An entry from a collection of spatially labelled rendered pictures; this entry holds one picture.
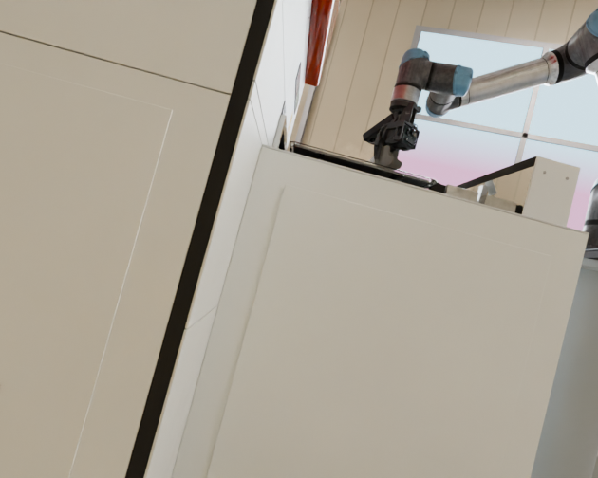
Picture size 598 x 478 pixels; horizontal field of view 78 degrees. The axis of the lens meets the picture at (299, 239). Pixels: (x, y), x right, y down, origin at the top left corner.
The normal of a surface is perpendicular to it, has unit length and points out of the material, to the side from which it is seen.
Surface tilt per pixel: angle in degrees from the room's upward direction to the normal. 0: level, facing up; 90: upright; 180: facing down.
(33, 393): 90
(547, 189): 90
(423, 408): 90
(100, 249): 90
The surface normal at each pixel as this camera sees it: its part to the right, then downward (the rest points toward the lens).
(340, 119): -0.18, -0.08
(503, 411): 0.03, -0.03
